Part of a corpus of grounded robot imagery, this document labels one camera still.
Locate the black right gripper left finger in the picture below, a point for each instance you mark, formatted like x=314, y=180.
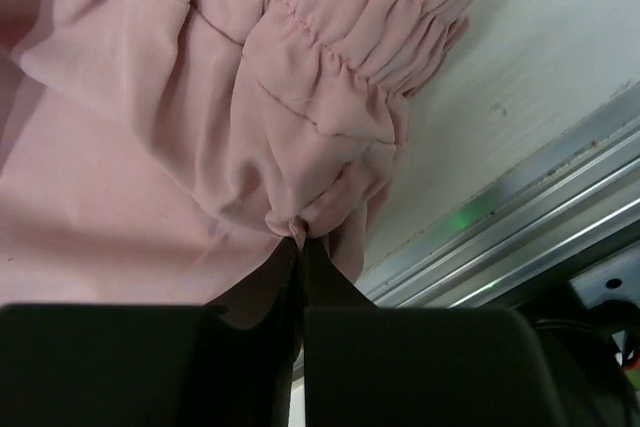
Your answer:
x=228, y=362

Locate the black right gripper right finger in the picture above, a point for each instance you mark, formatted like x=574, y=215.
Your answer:
x=370, y=366

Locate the pink trousers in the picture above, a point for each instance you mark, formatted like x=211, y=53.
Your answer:
x=158, y=151

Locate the aluminium table frame rail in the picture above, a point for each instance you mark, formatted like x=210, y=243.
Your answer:
x=574, y=192

